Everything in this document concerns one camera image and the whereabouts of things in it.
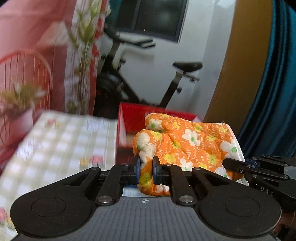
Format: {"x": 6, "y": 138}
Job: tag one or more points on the black exercise bike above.
{"x": 150, "y": 71}

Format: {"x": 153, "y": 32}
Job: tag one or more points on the wooden door panel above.
{"x": 243, "y": 65}

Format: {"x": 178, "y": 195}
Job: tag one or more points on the orange floral quilted cloth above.
{"x": 184, "y": 143}

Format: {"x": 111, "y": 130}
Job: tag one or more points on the teal curtain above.
{"x": 269, "y": 128}

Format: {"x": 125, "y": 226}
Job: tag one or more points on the dark window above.
{"x": 157, "y": 18}

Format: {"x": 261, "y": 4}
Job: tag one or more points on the red strawberry cardboard box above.
{"x": 131, "y": 120}

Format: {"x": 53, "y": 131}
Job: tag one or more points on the green checked bunny tablecloth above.
{"x": 59, "y": 145}

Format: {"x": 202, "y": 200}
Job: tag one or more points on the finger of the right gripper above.
{"x": 237, "y": 169}

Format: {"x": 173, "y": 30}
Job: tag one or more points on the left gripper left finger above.
{"x": 115, "y": 180}

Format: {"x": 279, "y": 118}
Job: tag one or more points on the printed red backdrop cloth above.
{"x": 49, "y": 58}

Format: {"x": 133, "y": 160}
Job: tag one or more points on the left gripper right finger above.
{"x": 173, "y": 176}

